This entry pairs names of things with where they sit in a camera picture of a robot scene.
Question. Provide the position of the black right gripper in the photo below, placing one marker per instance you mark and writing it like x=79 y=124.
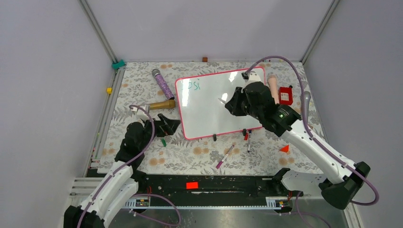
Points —
x=233 y=105

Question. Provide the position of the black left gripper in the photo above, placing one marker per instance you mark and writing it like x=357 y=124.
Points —
x=166 y=126

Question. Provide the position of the pink framed whiteboard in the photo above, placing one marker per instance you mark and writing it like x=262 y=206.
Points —
x=202 y=114

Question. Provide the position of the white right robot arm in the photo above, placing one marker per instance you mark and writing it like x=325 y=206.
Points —
x=343 y=177

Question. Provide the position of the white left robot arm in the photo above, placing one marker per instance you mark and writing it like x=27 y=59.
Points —
x=123 y=180

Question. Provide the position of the black marker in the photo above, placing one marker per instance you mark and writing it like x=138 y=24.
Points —
x=249 y=141

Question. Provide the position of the floral table mat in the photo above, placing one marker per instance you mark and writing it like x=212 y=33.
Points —
x=199 y=156

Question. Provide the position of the red box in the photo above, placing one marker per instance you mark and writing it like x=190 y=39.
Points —
x=285 y=95

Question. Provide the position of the purple glitter microphone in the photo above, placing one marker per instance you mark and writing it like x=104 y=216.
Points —
x=162 y=84

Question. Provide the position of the purple marker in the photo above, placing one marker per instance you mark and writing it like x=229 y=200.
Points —
x=225 y=157

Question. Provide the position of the orange wedge block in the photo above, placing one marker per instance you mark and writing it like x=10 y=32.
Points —
x=285 y=149

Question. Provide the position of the silver microphone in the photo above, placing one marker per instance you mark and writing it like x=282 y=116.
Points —
x=305 y=101

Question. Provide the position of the teal block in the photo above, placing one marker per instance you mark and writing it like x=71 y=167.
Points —
x=118 y=65

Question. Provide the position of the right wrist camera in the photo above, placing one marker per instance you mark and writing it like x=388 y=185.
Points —
x=250 y=77

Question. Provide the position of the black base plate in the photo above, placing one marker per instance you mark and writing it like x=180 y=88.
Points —
x=203 y=191

